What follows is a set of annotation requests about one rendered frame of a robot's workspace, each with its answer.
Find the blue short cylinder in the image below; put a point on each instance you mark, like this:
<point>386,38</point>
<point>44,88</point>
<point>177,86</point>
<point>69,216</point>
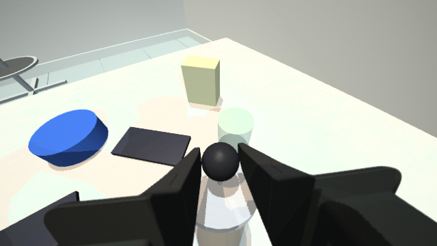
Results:
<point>69,138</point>

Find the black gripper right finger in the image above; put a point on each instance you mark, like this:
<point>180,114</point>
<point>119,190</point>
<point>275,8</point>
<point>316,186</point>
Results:
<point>288,200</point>

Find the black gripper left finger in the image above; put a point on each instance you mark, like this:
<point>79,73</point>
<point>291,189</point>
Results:
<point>164,214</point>

